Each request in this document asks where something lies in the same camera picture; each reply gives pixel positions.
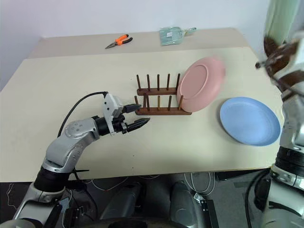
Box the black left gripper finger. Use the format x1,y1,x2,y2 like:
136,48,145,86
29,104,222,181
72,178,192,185
123,104,143,114
127,117,151,133

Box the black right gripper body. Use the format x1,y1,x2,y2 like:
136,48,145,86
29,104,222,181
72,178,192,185
268,44,299,75

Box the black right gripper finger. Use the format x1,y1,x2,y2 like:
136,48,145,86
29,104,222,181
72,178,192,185
264,35,280,57
255,57,274,70

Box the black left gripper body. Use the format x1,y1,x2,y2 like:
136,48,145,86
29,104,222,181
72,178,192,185
111,113,130,136

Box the green plate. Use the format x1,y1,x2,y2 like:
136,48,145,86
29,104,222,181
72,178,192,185
265,0,298,46

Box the wooden dish rack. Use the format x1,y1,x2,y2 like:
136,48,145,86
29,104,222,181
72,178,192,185
133,73,193,116

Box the blue plate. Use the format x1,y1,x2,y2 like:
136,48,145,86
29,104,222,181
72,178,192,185
219,96,282,146

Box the pink plate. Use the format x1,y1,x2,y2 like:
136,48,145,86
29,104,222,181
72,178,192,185
176,57,227,113

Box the dark grey rounded shape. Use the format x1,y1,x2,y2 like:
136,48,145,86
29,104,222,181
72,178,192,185
169,180,203,228
100,183,143,222

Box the clear plastic bag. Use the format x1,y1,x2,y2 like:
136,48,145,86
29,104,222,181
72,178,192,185
159,26,198,46

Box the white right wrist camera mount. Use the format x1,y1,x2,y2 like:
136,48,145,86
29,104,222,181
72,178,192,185
288,32,304,72

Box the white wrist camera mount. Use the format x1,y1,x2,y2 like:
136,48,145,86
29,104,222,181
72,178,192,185
102,93,124,136
288,32,304,72

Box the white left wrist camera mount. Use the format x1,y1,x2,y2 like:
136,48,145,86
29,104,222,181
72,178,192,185
102,93,124,136

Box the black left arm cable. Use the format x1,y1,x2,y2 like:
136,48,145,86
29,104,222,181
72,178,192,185
57,91,108,139

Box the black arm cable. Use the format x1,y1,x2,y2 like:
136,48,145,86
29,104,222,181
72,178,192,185
245,169,273,228
57,91,108,139

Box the black cable tie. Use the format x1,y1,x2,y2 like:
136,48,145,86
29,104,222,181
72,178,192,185
70,168,90,179

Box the orange handled pliers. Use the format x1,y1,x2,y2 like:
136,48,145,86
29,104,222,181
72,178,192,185
104,34,133,50

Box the white cable loop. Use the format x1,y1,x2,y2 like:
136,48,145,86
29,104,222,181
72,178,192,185
184,171,216,197

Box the black metal table bracket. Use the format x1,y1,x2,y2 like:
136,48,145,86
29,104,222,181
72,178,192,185
193,192,219,228

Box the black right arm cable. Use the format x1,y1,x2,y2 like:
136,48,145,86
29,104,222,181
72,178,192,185
245,169,273,228

